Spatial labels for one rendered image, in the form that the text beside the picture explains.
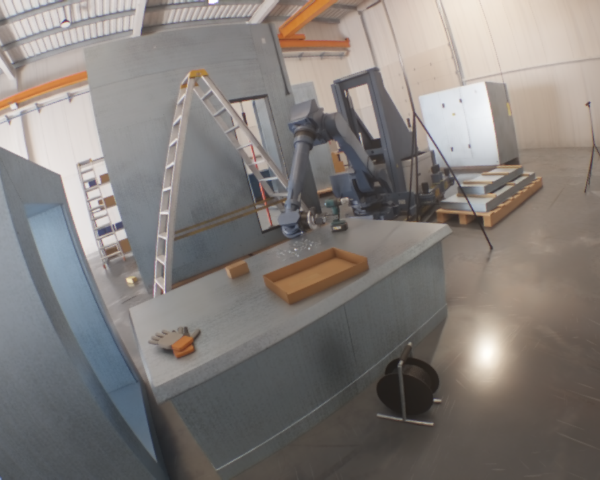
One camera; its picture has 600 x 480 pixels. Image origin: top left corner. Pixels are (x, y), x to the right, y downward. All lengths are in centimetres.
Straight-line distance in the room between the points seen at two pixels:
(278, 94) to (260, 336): 369
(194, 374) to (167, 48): 374
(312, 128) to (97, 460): 262
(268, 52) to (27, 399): 444
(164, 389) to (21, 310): 55
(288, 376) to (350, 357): 35
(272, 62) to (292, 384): 402
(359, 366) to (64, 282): 177
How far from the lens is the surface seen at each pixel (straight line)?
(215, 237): 396
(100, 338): 223
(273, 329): 122
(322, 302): 132
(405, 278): 178
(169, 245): 296
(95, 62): 416
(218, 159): 398
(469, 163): 856
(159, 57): 419
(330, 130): 285
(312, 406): 159
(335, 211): 223
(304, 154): 260
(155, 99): 399
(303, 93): 863
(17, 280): 112
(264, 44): 468
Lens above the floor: 124
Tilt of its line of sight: 15 degrees down
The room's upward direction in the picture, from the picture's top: 14 degrees counter-clockwise
